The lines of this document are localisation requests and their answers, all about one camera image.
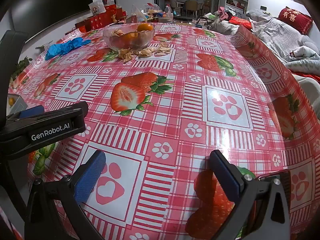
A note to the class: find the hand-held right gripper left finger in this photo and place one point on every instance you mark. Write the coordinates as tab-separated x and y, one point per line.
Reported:
90	177

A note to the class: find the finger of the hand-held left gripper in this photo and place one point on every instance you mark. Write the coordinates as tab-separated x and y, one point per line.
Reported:
32	111

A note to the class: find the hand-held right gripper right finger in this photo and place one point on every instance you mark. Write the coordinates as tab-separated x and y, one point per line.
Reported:
225	177

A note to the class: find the white shallow tray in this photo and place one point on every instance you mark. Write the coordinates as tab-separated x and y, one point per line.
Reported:
19	103

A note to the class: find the yellow cherry tomato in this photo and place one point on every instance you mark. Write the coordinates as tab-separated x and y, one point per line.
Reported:
11	101

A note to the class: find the green potted plant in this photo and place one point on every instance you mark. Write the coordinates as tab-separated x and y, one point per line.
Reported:
22	65

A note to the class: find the strawberry print plastic tablecloth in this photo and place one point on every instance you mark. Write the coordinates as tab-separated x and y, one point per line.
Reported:
175	130

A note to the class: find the glass bowl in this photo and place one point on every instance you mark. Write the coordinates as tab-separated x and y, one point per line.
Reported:
117	42

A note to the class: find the pile of dried peels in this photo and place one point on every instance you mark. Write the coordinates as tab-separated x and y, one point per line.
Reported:
130	55

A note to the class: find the black flat television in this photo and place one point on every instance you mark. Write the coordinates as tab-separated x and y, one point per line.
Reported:
57	2

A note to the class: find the stack of red gift boxes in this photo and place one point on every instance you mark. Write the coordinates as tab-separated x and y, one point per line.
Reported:
100	20

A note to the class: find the white printed paper bag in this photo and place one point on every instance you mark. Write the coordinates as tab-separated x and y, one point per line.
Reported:
97	7

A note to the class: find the orange mandarin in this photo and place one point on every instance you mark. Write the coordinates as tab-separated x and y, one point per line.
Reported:
145	27
132	38

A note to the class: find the red cushion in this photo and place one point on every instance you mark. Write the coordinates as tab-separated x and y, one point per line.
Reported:
310	76

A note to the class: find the white quilted blanket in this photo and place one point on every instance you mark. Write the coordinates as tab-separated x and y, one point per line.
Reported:
305	60

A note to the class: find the clear plastic bag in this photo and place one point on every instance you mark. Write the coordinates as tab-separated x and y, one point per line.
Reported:
138	13

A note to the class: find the grey covered sofa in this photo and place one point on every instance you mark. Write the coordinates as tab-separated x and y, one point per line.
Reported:
275	35

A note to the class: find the red cloth bag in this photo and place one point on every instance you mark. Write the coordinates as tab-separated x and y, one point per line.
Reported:
240	22

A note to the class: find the black folding stand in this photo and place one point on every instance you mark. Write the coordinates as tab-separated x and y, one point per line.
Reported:
206	21

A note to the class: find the pile of clothes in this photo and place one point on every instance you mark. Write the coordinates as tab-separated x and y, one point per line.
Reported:
225	13

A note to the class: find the red embroidered pillow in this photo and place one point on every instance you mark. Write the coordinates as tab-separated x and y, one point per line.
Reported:
295	20

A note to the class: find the beige dining chair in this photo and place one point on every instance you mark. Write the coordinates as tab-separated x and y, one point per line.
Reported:
192	6

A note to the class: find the fruit wall painting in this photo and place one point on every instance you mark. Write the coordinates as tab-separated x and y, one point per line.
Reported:
236	1

